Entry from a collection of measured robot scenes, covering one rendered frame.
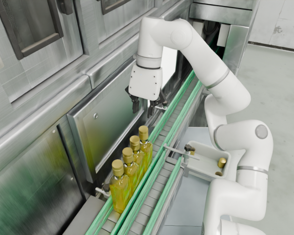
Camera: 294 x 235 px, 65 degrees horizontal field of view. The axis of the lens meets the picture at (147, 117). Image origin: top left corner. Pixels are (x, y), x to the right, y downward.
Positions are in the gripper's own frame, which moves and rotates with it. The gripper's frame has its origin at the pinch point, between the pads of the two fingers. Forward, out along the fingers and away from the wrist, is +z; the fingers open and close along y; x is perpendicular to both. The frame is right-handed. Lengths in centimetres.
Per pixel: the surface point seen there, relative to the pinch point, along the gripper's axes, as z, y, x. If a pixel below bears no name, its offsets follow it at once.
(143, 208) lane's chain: 39.7, 6.9, -4.3
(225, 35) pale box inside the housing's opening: -16, 8, 106
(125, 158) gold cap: 14.2, -0.1, -10.0
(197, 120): 55, 2, 115
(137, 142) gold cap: 10.8, 1.0, -4.0
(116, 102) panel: 2.9, -13.0, 4.3
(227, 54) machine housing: -6, 13, 98
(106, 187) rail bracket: 28.3, -5.6, -12.1
